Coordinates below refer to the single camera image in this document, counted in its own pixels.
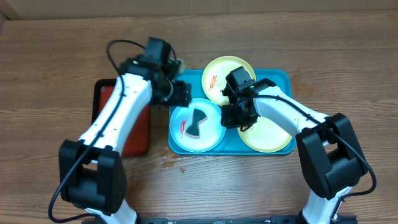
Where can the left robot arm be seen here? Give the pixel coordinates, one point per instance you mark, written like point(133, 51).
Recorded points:
point(92, 176)

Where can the green plate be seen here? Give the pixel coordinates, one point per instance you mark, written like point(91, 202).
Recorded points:
point(265, 136)
point(214, 76)

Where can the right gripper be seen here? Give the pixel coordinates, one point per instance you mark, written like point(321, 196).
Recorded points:
point(234, 123)

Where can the light blue plate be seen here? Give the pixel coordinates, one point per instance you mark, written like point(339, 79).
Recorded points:
point(211, 130)

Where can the dark sponge with red base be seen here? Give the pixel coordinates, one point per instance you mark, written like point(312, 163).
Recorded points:
point(193, 131)

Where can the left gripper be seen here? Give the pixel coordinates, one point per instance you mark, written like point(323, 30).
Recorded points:
point(183, 94)

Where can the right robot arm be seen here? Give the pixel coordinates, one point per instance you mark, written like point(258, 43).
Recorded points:
point(331, 157)

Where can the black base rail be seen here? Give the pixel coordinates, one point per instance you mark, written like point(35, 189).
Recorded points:
point(276, 219)

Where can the black and red tray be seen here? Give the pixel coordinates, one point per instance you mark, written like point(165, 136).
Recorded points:
point(138, 140)

